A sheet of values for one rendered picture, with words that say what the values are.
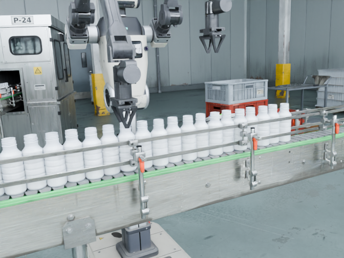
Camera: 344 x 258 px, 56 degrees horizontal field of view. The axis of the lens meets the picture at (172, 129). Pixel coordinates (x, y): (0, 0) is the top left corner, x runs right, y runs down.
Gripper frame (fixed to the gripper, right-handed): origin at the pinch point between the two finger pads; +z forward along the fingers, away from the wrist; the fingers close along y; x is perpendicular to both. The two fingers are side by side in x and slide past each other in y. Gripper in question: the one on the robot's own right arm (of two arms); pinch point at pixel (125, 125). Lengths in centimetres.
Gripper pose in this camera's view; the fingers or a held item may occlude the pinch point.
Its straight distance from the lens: 111.0
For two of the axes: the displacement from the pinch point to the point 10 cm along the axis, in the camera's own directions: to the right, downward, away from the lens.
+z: 0.3, 9.8, 2.2
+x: 8.9, -1.2, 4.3
